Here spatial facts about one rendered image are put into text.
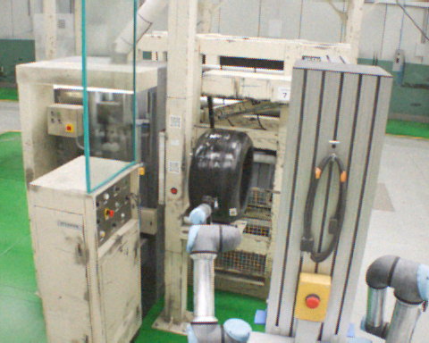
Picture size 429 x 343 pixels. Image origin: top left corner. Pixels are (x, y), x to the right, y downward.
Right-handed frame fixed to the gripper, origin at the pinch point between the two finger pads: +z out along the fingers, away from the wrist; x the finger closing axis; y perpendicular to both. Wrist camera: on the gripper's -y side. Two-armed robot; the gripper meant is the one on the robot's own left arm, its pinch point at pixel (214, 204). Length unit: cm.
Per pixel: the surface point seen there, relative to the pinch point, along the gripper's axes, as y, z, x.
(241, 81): 70, 39, -1
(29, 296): -108, 26, 151
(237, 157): 27.5, 6.9, -9.4
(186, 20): 102, 8, 27
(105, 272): -37, -38, 49
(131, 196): -4, 4, 54
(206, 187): 9.7, -0.8, 5.5
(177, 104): 53, 14, 31
